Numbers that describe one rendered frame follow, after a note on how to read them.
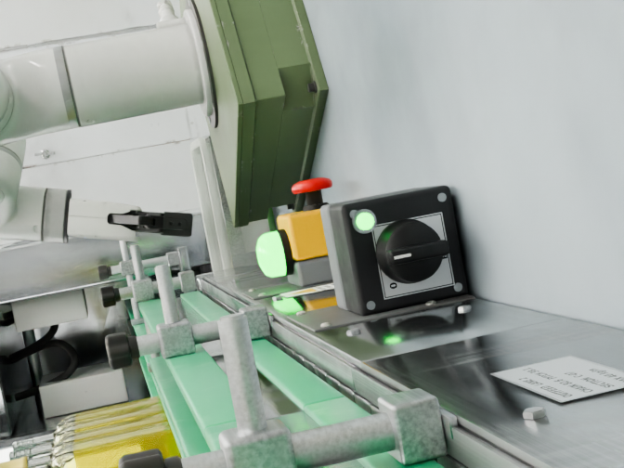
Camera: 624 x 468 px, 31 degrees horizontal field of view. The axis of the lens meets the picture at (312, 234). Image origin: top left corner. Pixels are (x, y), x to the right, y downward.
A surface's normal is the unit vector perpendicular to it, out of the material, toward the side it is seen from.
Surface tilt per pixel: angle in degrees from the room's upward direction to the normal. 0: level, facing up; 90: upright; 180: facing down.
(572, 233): 0
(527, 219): 0
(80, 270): 90
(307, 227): 90
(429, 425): 90
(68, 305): 90
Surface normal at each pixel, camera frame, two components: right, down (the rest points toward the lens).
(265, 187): 0.25, 0.90
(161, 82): 0.24, 0.39
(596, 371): -0.18, -0.98
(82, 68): 0.11, -0.26
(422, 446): 0.19, 0.02
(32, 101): -0.48, 0.23
